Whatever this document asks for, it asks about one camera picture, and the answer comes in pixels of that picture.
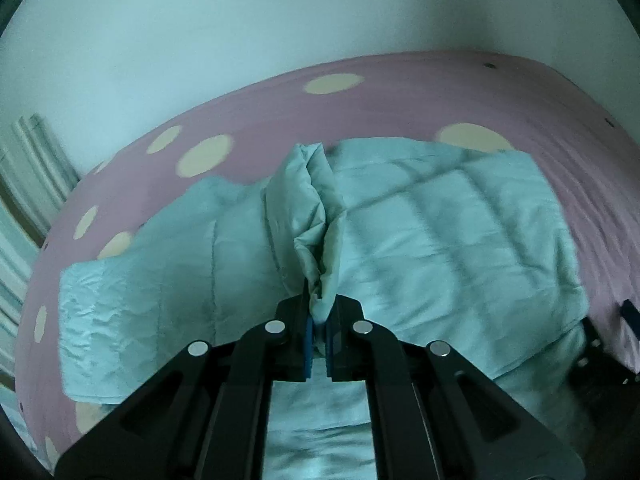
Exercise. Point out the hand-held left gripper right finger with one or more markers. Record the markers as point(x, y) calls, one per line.
point(328, 355)

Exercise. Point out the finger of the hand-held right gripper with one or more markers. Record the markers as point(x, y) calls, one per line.
point(631, 316)

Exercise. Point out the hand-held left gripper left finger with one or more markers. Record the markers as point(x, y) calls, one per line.
point(308, 351)

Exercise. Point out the light blue quilted jacket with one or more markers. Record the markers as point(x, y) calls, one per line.
point(450, 260)

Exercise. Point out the pink dotted bed sheet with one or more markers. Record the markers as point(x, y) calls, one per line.
point(400, 100)

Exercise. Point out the striped cushion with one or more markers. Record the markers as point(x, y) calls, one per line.
point(12, 270)

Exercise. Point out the striped curtain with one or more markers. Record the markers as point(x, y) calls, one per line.
point(37, 160)

